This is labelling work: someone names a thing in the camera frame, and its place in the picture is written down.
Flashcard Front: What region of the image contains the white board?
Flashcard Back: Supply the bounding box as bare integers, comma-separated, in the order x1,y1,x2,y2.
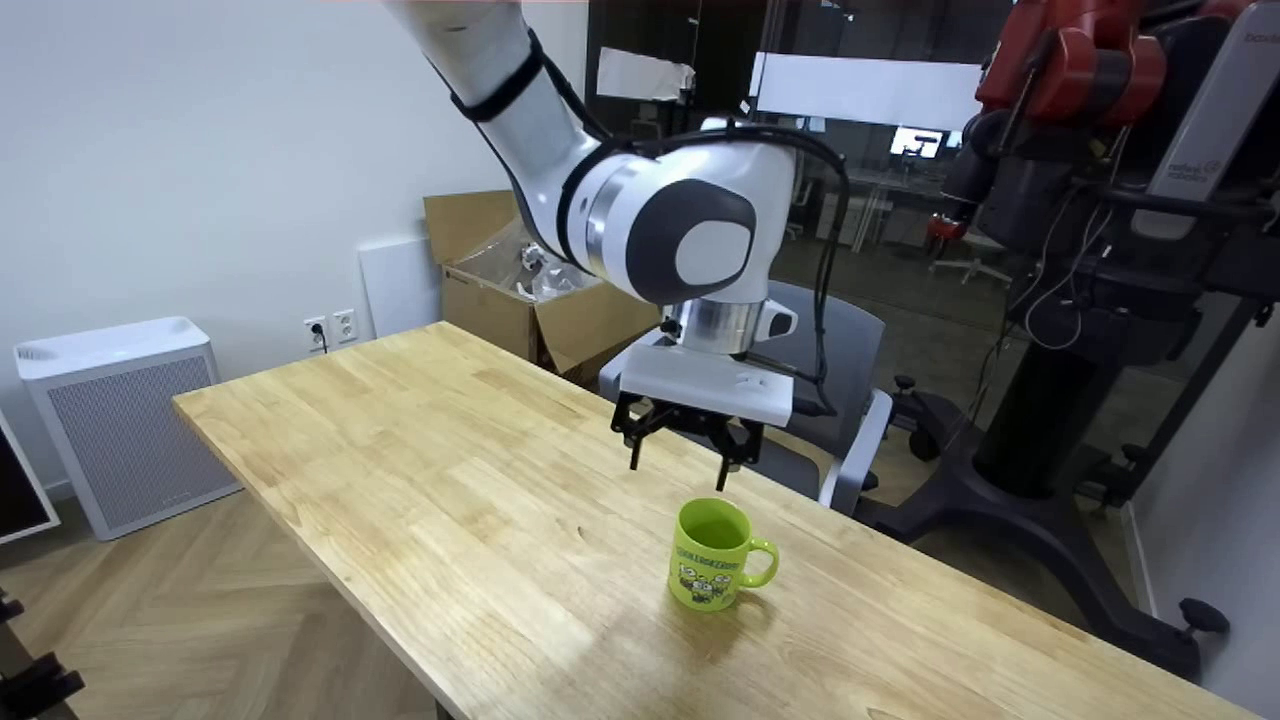
750,52,989,136

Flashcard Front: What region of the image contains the black clamp object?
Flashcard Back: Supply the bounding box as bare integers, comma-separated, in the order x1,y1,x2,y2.
0,591,89,720

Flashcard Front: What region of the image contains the white swivel chair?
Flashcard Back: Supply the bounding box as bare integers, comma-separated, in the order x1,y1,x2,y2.
927,213,1016,291

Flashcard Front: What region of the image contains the black framed monitor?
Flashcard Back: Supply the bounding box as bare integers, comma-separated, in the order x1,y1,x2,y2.
0,410,66,547

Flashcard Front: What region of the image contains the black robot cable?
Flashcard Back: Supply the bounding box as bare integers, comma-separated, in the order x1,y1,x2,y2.
637,120,855,404

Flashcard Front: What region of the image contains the white wall panel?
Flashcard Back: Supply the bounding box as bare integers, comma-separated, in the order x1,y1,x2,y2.
352,230,446,341

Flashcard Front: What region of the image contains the open cardboard box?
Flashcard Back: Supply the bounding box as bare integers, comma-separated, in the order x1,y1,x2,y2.
420,187,666,381

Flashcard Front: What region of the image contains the small lit computer screen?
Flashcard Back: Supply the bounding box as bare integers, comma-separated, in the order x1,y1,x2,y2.
889,120,953,163

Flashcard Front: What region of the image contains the grey chair with white arms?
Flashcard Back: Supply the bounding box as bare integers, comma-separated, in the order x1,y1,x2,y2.
597,275,898,517

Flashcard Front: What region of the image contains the red and black Baxter robot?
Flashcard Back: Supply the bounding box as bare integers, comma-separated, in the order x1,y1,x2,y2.
855,0,1280,684

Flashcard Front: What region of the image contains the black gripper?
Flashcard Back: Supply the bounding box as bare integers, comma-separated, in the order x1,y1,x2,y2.
610,390,767,495

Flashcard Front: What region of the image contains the white air purifier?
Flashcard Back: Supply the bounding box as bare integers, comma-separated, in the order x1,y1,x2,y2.
13,311,245,544

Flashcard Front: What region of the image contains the yellow green mug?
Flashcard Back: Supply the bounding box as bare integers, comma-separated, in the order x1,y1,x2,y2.
666,495,785,617

